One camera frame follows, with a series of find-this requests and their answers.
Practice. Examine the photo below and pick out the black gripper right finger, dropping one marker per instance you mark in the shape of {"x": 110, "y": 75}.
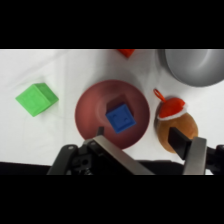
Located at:
{"x": 196, "y": 156}

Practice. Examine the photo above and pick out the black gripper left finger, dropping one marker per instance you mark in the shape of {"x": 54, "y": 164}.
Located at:
{"x": 110, "y": 156}

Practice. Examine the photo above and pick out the blue cube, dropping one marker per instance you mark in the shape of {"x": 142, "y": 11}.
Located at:
{"x": 120, "y": 119}

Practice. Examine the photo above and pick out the grey bowl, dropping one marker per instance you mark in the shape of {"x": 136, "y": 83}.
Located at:
{"x": 196, "y": 66}

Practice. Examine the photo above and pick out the green cube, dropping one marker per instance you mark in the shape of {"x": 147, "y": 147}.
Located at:
{"x": 36, "y": 99}

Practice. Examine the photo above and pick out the red cube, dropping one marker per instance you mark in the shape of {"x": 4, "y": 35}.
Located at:
{"x": 126, "y": 52}

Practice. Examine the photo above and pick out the brown plush toy red hat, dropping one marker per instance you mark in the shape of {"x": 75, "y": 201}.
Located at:
{"x": 176, "y": 118}

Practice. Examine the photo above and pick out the pink red plate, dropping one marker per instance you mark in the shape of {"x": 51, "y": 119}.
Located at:
{"x": 90, "y": 113}

